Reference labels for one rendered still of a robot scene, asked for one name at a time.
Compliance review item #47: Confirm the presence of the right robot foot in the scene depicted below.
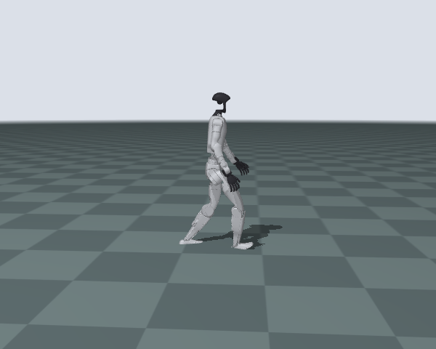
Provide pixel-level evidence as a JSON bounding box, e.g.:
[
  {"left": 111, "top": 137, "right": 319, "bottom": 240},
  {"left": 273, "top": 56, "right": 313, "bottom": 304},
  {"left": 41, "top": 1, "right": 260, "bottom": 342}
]
[{"left": 231, "top": 242, "right": 253, "bottom": 249}]

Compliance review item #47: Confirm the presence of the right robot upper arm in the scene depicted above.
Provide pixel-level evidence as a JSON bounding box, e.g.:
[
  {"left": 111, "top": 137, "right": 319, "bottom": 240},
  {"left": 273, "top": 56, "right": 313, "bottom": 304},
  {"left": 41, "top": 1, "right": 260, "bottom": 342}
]
[{"left": 211, "top": 118, "right": 223, "bottom": 152}]

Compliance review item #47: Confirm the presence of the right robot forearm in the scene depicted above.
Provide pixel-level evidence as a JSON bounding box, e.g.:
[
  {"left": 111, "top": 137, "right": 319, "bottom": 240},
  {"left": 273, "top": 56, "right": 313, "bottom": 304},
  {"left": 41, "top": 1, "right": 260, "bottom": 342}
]
[{"left": 214, "top": 143, "right": 230, "bottom": 175}]

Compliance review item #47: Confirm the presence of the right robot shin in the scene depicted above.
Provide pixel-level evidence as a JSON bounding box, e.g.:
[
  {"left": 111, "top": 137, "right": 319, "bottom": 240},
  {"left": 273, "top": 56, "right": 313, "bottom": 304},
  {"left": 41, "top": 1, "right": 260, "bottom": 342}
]
[{"left": 231, "top": 207, "right": 246, "bottom": 248}]

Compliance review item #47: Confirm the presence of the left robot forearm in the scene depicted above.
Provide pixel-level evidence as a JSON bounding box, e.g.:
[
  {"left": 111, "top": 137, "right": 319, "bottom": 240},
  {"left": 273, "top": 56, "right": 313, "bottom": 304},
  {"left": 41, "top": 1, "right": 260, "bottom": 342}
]
[{"left": 222, "top": 143, "right": 237, "bottom": 164}]

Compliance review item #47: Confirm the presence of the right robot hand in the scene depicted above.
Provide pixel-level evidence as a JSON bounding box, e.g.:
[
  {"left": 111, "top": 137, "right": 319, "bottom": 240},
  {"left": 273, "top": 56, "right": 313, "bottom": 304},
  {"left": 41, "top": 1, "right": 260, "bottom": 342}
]
[{"left": 222, "top": 170, "right": 240, "bottom": 192}]

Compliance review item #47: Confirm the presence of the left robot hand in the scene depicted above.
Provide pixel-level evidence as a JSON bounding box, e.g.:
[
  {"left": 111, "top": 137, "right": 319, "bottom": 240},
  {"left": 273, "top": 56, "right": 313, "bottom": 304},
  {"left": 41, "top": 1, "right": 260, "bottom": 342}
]
[{"left": 234, "top": 157, "right": 249, "bottom": 176}]

